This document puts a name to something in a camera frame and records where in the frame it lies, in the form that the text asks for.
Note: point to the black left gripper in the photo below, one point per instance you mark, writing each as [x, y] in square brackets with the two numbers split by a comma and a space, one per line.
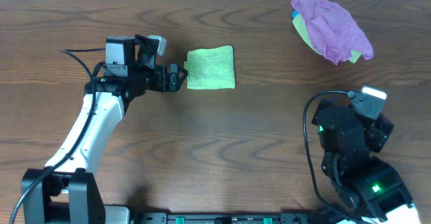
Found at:
[172, 85]

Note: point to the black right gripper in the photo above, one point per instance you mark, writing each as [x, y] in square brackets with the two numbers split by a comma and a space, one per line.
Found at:
[374, 134]

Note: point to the green microfiber cloth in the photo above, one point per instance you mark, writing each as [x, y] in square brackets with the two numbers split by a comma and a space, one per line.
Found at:
[211, 68]

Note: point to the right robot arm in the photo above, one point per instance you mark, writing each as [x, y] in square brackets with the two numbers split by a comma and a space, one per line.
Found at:
[350, 136]

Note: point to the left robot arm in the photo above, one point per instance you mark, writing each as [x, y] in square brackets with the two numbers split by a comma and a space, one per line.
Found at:
[65, 189]

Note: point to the purple microfiber cloth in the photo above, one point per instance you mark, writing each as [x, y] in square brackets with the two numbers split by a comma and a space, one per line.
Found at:
[332, 30]

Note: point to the light green cloth underneath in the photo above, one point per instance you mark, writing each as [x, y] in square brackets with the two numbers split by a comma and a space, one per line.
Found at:
[300, 27]

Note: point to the blue cloth corner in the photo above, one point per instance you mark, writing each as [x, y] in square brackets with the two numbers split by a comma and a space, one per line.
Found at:
[294, 14]

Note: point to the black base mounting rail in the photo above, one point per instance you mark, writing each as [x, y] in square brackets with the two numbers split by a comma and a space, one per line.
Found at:
[322, 215]

